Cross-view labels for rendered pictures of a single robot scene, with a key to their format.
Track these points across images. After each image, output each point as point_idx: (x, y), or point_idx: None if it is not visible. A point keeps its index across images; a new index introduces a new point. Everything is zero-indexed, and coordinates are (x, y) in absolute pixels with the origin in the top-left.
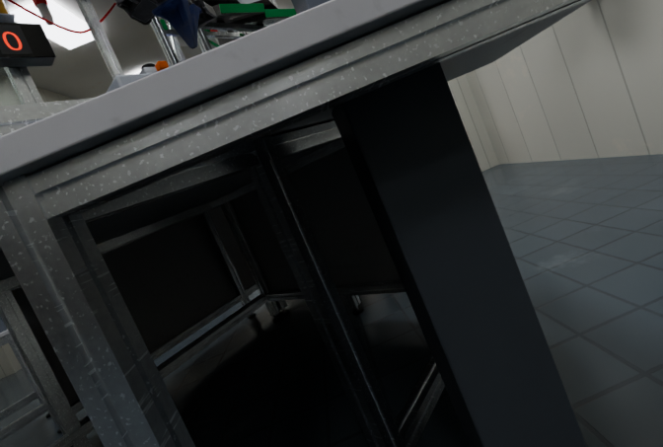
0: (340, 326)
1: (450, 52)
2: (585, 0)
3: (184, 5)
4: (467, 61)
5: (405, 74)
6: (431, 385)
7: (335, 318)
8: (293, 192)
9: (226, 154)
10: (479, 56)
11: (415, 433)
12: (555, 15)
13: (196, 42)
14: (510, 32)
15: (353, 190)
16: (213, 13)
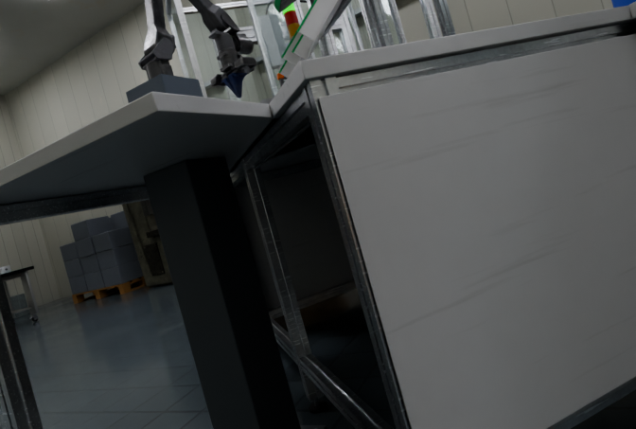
0: (273, 272)
1: (125, 203)
2: (79, 209)
3: (224, 82)
4: (154, 152)
5: (139, 200)
6: (314, 373)
7: (271, 266)
8: (252, 192)
9: (239, 166)
10: (143, 151)
11: (305, 369)
12: (62, 172)
13: (238, 95)
14: (107, 205)
15: (561, 155)
16: (239, 64)
